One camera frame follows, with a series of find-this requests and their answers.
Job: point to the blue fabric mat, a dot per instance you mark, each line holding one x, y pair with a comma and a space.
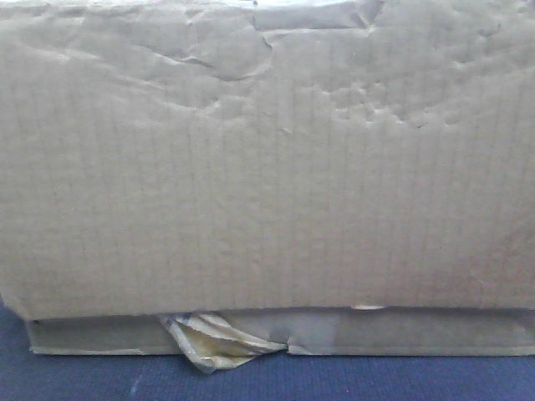
27, 376

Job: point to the brown cardboard box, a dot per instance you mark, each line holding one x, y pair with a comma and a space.
227, 179

